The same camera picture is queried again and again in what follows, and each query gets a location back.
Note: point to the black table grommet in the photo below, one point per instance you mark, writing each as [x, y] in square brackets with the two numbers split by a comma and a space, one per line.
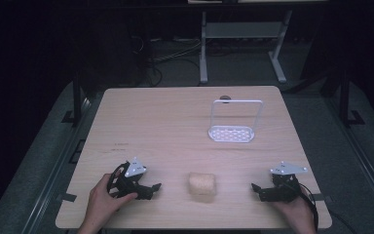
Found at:
[225, 97]

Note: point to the black tape strip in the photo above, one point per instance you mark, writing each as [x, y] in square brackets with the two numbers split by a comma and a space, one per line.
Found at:
[67, 197]
[321, 197]

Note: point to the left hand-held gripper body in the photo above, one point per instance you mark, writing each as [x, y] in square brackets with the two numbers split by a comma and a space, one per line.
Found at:
[132, 177]

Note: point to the person's right hand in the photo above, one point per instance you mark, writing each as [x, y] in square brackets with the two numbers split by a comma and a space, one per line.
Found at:
[297, 213]

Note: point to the white perforated sponge rack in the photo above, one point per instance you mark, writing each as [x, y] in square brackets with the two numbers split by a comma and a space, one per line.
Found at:
[231, 133]

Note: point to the beige sponge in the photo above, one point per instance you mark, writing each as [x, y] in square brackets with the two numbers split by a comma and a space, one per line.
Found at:
[202, 184]

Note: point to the white metal desk frame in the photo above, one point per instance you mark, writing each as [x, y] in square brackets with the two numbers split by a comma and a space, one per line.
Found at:
[240, 31]

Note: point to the black metal stand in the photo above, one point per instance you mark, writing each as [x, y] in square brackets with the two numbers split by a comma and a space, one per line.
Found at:
[344, 97]
[76, 100]

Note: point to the person's left hand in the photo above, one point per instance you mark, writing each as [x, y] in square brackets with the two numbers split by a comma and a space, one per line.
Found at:
[102, 203]

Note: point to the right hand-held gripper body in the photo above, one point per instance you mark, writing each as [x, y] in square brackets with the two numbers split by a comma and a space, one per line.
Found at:
[284, 185]

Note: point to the aluminium floor rail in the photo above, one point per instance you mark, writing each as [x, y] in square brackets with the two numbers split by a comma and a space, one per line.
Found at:
[56, 169]
[362, 162]

